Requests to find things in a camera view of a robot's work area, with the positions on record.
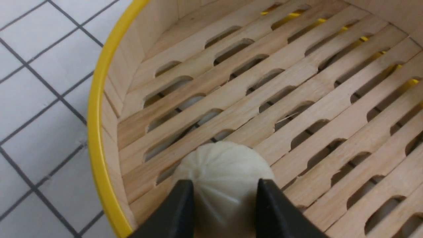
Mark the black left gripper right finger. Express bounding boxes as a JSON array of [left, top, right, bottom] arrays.
[[255, 178, 328, 238]]

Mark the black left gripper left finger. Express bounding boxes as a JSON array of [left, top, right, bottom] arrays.
[[128, 180, 195, 238]]

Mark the white steamed bun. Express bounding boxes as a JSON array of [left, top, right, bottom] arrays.
[[169, 141, 275, 238]]

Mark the bamboo steamer basket yellow rim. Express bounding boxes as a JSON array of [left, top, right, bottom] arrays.
[[88, 0, 422, 238]]

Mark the white grid tablecloth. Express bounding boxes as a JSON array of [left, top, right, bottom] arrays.
[[0, 0, 131, 238]]

